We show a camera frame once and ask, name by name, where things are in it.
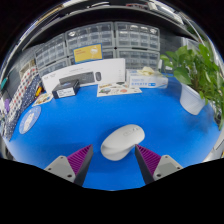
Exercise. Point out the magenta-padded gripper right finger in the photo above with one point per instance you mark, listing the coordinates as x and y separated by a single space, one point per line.
163 166

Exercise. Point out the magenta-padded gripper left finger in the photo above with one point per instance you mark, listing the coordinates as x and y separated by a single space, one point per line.
63 166

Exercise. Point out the white computer mouse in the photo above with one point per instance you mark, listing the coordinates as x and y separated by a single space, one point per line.
121 141

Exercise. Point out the round blue printed mouse pad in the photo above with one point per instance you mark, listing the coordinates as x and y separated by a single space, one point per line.
30 120

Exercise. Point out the printed sticker sheet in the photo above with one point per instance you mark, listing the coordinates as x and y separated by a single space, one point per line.
116 89
42 99

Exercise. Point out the small black box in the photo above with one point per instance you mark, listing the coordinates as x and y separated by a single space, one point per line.
65 90

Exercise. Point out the navy polka dot cloth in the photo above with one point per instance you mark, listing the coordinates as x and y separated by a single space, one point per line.
31 95

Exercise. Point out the white and blue carton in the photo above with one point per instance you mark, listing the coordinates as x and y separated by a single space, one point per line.
146 81

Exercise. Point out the red blue checked cloth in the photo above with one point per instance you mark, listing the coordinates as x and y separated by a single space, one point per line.
20 88

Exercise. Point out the grey large-drawer cabinet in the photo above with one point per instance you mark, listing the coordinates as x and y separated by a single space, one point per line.
138 59
108 55
53 68

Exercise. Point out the green plant in white pot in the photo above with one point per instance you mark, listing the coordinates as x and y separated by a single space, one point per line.
193 70

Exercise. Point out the beige woven basket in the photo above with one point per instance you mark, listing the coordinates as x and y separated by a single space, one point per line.
27 68

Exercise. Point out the long white keyboard box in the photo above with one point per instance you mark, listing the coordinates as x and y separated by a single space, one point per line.
100 68

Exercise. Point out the yellow and blue box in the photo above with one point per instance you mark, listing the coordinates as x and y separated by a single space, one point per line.
87 53

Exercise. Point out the grey small-drawer cabinet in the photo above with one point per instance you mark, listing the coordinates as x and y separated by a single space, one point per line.
136 35
50 50
90 33

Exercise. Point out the dark wall shelf unit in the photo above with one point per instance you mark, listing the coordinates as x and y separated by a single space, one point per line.
110 15

